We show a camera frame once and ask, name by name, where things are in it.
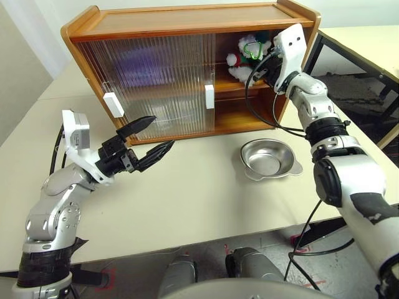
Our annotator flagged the white plush toy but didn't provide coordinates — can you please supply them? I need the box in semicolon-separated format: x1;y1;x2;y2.
226;32;275;83

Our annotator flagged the purple tissue pack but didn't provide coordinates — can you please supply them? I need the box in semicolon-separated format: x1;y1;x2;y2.
113;46;163;85

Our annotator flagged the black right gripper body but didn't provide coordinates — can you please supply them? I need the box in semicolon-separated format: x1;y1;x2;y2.
263;57;284;92

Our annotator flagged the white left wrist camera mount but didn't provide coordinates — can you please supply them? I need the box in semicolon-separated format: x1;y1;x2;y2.
61;109;115;187

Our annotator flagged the thin black loose cable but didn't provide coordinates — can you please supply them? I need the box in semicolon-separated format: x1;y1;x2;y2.
283;199;356;292

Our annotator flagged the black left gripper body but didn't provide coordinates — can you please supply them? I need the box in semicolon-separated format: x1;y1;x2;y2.
98;136;140;176

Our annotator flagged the ribbed clear sliding door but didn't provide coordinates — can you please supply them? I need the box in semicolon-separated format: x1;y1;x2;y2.
104;32;217;138
74;36;216;141

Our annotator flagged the grey rounded shape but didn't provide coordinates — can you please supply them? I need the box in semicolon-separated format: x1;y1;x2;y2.
158;254;197;299
224;247;286;283

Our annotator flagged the stainless steel bowl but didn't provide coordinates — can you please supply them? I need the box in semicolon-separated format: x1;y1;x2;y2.
239;138;304;181

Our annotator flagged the white door handle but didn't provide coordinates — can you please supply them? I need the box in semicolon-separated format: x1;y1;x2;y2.
102;92;125;118
204;83;216;110

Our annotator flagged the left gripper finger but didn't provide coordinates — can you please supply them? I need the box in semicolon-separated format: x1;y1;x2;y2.
136;140;175;173
117;115;156;143

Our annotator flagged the black table leg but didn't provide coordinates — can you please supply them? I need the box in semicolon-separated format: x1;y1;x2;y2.
294;214;347;250
0;264;110;289

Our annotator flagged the wooden cabinet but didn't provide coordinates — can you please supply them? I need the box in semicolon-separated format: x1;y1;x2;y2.
60;0;322;146

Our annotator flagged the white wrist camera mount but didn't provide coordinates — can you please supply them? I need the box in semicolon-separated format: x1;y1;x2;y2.
61;109;115;187
272;24;308;96

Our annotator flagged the pale rounded robot body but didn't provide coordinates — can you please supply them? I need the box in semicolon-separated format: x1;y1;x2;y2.
158;278;325;299

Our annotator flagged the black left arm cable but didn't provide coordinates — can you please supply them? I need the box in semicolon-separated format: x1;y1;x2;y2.
51;124;68;174

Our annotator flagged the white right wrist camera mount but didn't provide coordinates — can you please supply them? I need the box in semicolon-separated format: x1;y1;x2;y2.
272;24;308;96

